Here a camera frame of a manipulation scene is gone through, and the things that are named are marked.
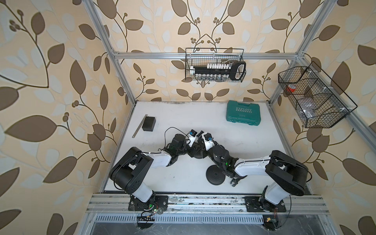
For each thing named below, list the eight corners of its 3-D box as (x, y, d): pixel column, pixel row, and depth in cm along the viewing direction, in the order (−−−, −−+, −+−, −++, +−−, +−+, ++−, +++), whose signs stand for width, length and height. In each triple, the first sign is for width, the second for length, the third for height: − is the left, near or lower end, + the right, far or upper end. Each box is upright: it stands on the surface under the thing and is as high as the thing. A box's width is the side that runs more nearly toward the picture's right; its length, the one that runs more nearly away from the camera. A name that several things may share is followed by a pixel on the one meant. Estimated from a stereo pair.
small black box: (143, 131, 106) (142, 127, 102) (146, 120, 112) (145, 116, 109) (153, 131, 106) (152, 127, 102) (156, 120, 112) (154, 116, 109)
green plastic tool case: (226, 122, 110) (227, 117, 106) (226, 104, 122) (227, 100, 118) (259, 126, 107) (261, 122, 103) (256, 108, 119) (259, 103, 115)
